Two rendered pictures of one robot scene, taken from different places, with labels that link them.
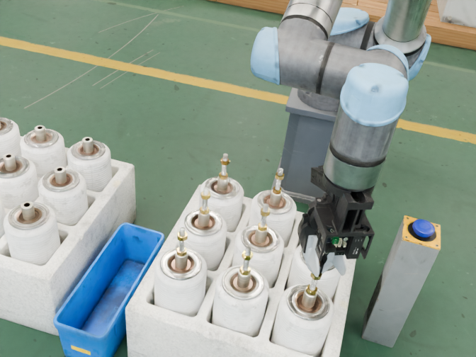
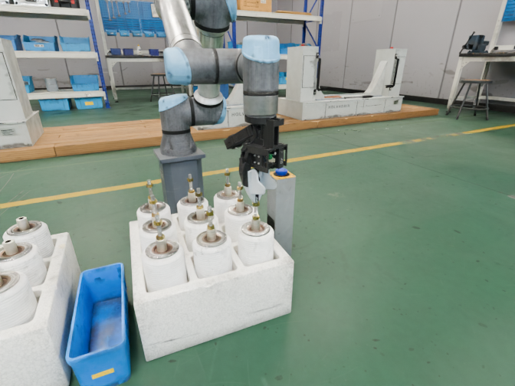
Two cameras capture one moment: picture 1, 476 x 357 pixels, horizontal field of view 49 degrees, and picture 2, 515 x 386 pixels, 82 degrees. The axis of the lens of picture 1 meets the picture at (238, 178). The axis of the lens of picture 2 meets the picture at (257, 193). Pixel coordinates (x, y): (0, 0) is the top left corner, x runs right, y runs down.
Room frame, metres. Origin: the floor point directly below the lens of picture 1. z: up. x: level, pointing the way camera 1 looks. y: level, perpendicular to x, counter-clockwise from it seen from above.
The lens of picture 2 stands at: (0.04, 0.24, 0.65)
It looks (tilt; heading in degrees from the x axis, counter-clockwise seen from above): 24 degrees down; 324
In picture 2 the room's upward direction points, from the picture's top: straight up
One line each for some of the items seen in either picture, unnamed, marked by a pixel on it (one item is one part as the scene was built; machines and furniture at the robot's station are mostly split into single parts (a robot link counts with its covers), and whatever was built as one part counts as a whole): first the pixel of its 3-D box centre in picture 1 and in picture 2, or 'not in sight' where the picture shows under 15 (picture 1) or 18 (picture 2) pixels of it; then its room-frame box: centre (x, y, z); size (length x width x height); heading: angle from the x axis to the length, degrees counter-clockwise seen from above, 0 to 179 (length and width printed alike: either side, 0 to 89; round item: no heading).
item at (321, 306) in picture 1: (307, 302); (255, 228); (0.59, -0.15, 0.25); 0.08 x 0.08 x 0.01
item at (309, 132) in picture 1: (314, 142); (182, 183); (1.25, -0.20, 0.15); 0.19 x 0.19 x 0.30; 81
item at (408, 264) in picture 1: (397, 285); (280, 216); (0.74, -0.36, 0.16); 0.07 x 0.07 x 0.31; 77
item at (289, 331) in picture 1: (299, 333); (255, 257); (0.59, -0.15, 0.16); 0.10 x 0.10 x 0.18
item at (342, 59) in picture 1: (366, 78); (238, 66); (0.68, -0.16, 0.64); 0.11 x 0.11 x 0.08; 74
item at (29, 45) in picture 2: not in sight; (41, 43); (5.64, 0.01, 0.90); 0.50 x 0.38 x 0.21; 169
